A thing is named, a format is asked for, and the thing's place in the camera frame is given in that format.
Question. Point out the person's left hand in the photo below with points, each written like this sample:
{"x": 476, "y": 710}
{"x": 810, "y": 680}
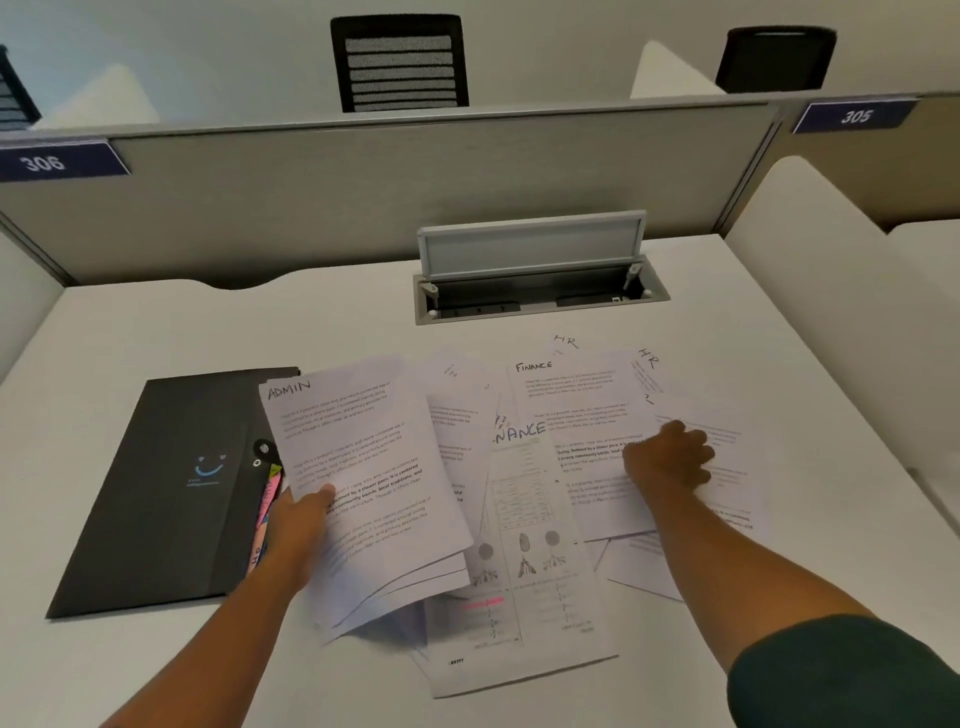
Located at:
{"x": 296, "y": 532}

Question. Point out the person's right hand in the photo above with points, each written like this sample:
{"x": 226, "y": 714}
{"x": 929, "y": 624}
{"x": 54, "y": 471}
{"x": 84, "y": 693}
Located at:
{"x": 664, "y": 461}

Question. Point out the pile of white papers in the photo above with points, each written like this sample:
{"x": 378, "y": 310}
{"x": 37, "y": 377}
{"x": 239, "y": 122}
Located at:
{"x": 585, "y": 397}

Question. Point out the thin white paper bundle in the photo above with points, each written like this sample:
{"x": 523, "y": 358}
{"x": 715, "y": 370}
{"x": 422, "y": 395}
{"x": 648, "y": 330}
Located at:
{"x": 352, "y": 435}

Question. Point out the black expanding folder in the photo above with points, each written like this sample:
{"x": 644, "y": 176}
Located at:
{"x": 150, "y": 487}

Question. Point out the person's right forearm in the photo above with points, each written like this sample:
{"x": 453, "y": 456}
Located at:
{"x": 727, "y": 562}

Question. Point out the person's left forearm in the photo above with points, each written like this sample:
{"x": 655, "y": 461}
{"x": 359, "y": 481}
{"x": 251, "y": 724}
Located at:
{"x": 202, "y": 660}

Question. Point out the white side desk divider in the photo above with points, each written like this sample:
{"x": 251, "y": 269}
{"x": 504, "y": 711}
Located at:
{"x": 22, "y": 300}
{"x": 825, "y": 300}

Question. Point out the green right sleeve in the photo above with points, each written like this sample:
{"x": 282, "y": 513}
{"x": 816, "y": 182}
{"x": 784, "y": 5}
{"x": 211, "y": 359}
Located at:
{"x": 847, "y": 675}

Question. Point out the grey fabric partition panel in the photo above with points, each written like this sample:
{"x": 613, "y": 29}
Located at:
{"x": 300, "y": 195}

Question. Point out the beige partition panel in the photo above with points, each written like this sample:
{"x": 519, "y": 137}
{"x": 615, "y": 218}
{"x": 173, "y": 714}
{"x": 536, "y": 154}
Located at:
{"x": 930, "y": 172}

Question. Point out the blue desk number sign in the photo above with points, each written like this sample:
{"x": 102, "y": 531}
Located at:
{"x": 855, "y": 116}
{"x": 45, "y": 161}

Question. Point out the black mesh office chair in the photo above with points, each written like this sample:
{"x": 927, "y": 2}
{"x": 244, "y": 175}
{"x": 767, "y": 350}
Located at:
{"x": 341, "y": 67}
{"x": 15, "y": 97}

